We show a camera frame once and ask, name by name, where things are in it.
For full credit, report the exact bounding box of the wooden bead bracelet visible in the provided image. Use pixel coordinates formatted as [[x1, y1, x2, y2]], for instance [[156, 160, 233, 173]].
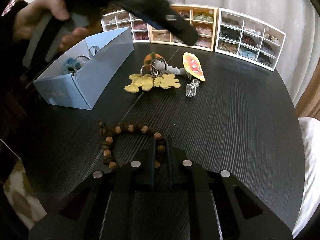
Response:
[[96, 118, 167, 170]]

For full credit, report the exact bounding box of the orange green felt charm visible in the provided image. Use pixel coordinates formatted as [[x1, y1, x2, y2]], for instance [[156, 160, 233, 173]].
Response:
[[143, 52, 163, 64]]

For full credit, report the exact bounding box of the silver wire pendant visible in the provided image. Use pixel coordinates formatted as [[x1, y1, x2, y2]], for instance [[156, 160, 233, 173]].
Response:
[[185, 79, 200, 98]]

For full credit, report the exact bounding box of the yellow bear keychain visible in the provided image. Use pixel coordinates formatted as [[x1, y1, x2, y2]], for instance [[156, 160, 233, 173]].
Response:
[[124, 67, 181, 93]]

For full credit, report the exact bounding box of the grey dinosaur keychain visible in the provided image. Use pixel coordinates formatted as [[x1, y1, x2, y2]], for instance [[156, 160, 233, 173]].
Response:
[[151, 57, 187, 75]]

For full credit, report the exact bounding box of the yellow orange leaf charm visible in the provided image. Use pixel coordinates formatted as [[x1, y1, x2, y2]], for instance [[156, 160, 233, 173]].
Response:
[[182, 52, 205, 82]]

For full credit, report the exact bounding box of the blue fluffy charm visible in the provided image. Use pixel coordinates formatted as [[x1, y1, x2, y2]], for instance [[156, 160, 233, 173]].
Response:
[[62, 57, 81, 74]]

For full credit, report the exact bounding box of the person's left hand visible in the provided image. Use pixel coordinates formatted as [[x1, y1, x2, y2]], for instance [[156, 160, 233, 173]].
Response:
[[13, 0, 91, 52]]

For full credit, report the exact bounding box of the white left drawer organizer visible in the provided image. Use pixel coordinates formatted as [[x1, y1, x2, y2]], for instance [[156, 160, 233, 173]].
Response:
[[101, 10, 150, 43]]

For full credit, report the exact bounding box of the white drawer organizer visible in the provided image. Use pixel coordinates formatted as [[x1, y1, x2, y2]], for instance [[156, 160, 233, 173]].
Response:
[[101, 10, 150, 43], [215, 8, 286, 71]]

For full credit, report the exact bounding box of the beige middle drawer organizer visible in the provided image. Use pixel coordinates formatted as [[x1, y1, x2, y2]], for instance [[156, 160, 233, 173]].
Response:
[[148, 4, 218, 51]]

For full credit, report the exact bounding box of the white right drawer organizer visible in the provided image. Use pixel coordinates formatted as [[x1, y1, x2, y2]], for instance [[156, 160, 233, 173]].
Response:
[[215, 8, 286, 71]]

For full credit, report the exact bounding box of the light blue cardboard box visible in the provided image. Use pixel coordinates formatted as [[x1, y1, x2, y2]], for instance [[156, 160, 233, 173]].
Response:
[[33, 28, 134, 110]]

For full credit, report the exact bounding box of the white lace curtain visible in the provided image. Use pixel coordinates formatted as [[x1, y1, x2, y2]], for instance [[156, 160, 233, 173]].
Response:
[[168, 0, 319, 105]]

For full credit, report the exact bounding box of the pink drape curtain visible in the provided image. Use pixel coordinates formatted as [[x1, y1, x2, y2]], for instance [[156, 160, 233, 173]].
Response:
[[296, 62, 320, 120]]

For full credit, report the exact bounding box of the white bedding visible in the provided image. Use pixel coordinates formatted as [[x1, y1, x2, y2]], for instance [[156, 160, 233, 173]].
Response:
[[292, 117, 319, 239]]

